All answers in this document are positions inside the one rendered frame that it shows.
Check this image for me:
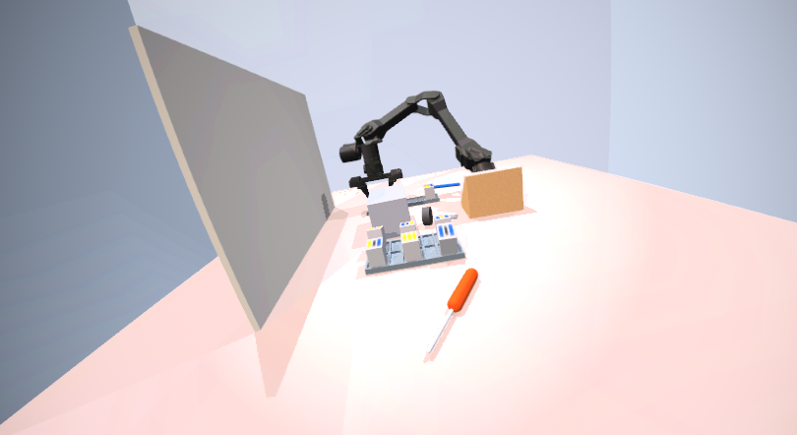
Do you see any orange-handled screwdriver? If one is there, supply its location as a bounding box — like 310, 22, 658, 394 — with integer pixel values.
426, 268, 478, 353

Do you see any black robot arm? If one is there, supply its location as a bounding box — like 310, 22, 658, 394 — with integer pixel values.
339, 91, 496, 173

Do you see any dark grey cylinder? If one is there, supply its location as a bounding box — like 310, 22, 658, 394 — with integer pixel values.
421, 207, 433, 225

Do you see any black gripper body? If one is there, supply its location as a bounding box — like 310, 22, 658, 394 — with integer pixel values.
348, 156, 403, 188

